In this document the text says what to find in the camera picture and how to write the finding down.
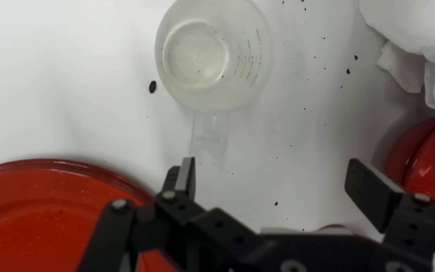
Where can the red bowl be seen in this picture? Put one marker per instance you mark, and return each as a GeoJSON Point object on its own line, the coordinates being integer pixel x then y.
{"type": "Point", "coordinates": [411, 161]}

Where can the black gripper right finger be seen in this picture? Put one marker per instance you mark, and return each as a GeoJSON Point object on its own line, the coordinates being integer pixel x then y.
{"type": "Point", "coordinates": [377, 197]}

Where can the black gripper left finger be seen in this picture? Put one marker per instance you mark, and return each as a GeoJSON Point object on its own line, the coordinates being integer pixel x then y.
{"type": "Point", "coordinates": [179, 188]}

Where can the transparent plastic measuring jar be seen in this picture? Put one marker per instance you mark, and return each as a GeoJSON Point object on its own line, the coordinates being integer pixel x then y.
{"type": "Point", "coordinates": [214, 58]}

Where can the red plate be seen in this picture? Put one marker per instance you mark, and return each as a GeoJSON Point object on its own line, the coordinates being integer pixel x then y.
{"type": "Point", "coordinates": [49, 211]}

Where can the large white red-striped towel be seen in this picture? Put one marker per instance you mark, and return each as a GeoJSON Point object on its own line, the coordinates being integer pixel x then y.
{"type": "Point", "coordinates": [408, 55]}

